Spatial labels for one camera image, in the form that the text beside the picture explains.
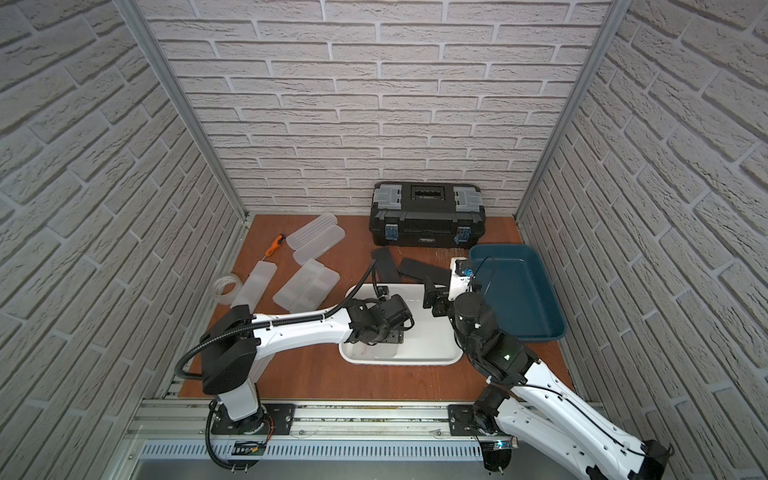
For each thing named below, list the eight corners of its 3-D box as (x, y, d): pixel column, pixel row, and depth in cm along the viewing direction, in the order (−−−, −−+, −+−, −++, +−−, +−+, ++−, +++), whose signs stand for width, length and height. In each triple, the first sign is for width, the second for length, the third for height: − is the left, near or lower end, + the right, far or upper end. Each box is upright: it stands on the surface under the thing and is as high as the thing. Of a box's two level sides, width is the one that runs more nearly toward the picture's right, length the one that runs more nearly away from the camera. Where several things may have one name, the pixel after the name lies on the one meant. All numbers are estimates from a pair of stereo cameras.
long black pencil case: (381, 287, 101) (381, 282, 98) (370, 252, 110) (370, 247, 108) (400, 282, 102) (401, 277, 100) (388, 248, 111) (388, 243, 109)
